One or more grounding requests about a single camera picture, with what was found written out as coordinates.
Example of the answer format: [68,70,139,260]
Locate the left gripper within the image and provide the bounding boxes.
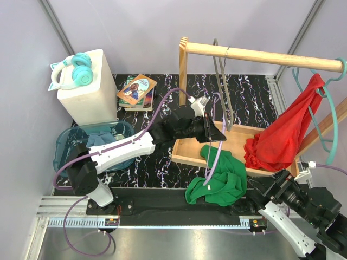
[175,112,226,143]

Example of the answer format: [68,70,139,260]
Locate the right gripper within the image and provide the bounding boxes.
[247,166,320,225]

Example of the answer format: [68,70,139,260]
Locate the green tank top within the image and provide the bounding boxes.
[185,150,247,206]

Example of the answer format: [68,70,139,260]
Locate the grey hanger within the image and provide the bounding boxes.
[213,56,235,132]

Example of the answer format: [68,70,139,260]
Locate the blue tank top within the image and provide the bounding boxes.
[86,131,124,148]

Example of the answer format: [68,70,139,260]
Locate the purple hanger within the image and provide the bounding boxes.
[203,92,224,186]

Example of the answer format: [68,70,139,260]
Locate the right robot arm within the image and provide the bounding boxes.
[246,170,346,259]

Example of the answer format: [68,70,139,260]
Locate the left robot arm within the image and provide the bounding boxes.
[66,106,226,215]

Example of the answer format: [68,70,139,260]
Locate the red tank top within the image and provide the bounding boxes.
[244,73,325,172]

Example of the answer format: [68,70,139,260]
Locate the teal hanger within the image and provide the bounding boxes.
[308,58,346,165]

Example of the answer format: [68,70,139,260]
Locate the wooden clothes rack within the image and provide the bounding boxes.
[171,37,346,177]

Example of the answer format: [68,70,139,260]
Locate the green bottom book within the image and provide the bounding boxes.
[117,74,157,111]

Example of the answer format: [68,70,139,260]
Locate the orange top book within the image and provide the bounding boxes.
[117,74,157,106]

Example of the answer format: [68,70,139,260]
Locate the teal plastic bin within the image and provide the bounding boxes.
[53,121,135,171]

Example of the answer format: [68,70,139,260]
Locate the white box stand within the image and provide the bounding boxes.
[56,49,117,126]

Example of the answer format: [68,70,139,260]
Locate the teal cat-ear headphones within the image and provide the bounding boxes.
[48,53,93,91]

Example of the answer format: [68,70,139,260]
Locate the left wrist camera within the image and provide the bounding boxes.
[188,96,209,117]

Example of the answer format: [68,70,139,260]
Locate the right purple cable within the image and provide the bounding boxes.
[316,164,347,176]

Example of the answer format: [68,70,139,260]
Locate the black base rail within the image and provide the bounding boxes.
[86,187,262,229]

